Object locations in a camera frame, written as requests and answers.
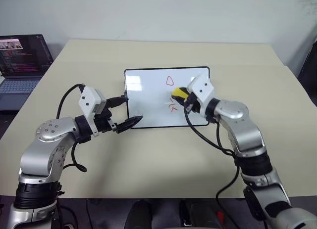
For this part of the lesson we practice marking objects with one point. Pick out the black-framed whiteboard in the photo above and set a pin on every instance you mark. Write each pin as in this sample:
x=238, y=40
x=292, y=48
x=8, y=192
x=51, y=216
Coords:
x=148, y=95

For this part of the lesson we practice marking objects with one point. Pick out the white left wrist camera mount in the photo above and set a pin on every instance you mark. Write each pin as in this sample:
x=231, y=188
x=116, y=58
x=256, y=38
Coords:
x=89, y=99

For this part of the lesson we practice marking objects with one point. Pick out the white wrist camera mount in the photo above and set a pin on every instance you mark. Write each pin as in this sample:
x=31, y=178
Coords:
x=201, y=86
x=89, y=99

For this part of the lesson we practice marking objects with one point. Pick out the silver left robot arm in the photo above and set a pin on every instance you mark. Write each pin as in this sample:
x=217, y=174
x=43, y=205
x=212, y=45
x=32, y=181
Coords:
x=37, y=154

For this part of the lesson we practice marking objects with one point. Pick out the black office chair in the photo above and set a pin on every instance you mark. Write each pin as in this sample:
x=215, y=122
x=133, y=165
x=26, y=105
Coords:
x=308, y=63

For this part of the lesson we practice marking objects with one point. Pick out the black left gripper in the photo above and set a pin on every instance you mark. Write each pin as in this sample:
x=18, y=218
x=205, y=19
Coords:
x=102, y=120

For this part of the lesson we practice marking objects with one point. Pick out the open grey laptop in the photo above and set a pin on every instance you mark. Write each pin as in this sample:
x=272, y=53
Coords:
x=19, y=85

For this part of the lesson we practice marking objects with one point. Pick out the yellow whiteboard eraser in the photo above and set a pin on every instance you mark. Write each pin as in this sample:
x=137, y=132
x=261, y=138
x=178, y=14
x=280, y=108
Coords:
x=178, y=93

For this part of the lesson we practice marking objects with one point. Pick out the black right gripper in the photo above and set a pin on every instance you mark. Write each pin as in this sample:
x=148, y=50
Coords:
x=193, y=104

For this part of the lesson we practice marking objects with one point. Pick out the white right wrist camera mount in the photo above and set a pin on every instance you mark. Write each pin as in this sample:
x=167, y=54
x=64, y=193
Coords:
x=201, y=86

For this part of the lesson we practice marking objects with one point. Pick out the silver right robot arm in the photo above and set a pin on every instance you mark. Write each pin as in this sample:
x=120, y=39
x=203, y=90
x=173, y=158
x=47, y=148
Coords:
x=247, y=130

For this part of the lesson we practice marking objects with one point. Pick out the dark rounded shape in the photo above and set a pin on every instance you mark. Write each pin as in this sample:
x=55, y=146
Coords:
x=137, y=214

